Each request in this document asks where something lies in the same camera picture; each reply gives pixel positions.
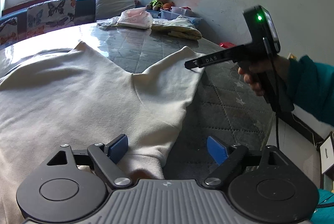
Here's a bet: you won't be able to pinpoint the cream sweatshirt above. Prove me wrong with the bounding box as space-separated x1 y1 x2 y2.
1 42 203 223

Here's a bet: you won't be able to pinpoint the teal sleeve right forearm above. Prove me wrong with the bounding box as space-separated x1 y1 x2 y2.
286 56 333 126

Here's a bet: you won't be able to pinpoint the pink clothes in plastic bag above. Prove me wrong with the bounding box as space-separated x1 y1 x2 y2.
117 7 153 30

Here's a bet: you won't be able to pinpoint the person's right hand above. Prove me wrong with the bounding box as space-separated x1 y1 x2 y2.
238 55 291 98

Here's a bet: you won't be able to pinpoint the red plastic stool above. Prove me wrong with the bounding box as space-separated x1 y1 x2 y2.
219 42 236 49

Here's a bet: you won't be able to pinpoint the grey quilted star table cover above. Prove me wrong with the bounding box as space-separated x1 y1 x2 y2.
1 24 272 179

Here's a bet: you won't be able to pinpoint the folded yellow floral blanket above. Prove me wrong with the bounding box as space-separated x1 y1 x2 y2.
151 16 202 40

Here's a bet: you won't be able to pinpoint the clear plastic storage box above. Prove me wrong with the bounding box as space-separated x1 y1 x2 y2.
159 6 202 27

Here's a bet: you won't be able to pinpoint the orange plush toy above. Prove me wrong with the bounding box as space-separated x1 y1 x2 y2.
162 2 175 11

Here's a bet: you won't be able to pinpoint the brown teddy bear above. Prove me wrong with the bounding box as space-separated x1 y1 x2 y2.
145 0 169 11

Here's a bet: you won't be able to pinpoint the white crumpled cloth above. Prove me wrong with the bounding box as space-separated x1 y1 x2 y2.
96 16 119 30

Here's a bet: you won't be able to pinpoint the grey square pillow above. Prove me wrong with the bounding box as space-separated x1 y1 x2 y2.
95 0 135 21

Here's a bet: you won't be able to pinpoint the blue bench sofa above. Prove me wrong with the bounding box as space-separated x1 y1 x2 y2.
0 0 163 31

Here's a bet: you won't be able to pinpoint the large butterfly pillow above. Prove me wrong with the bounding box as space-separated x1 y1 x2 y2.
27 0 76 38

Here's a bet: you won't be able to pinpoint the small butterfly pillow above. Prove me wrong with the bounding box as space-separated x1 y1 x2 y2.
0 17 18 49

